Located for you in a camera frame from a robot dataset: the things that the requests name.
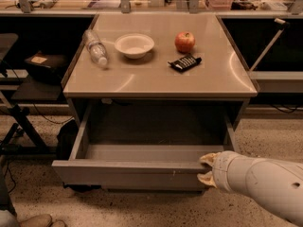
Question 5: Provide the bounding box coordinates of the black side table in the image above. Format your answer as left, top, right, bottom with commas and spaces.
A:
0, 67, 66, 155

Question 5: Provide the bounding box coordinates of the clear plastic water bottle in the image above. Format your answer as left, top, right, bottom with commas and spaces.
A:
82, 29, 108, 69

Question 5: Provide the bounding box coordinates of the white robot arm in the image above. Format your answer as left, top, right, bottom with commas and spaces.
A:
197, 151, 303, 227

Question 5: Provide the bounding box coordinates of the red apple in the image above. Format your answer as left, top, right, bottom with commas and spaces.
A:
174, 31, 195, 53

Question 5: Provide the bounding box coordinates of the white bowl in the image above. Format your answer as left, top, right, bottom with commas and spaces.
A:
115, 33, 154, 59

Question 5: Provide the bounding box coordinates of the black backpack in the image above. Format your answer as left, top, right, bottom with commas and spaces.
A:
56, 119, 100, 193

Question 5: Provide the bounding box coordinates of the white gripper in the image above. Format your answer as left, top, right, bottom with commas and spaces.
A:
197, 151, 243, 193

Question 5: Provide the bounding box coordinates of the grey top drawer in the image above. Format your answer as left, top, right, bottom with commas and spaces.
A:
53, 101, 236, 192

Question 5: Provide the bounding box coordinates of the grey drawer cabinet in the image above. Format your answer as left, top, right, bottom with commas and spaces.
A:
60, 12, 261, 195

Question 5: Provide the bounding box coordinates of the black box with label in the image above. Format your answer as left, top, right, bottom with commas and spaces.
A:
24, 51, 69, 85

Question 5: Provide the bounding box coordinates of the white leaning pole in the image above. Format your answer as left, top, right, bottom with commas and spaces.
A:
249, 18, 290, 72

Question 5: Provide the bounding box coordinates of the tan shoe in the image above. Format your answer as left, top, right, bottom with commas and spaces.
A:
20, 214, 52, 227

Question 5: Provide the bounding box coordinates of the black snack bar wrapper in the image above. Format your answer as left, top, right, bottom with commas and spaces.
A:
168, 54, 202, 73

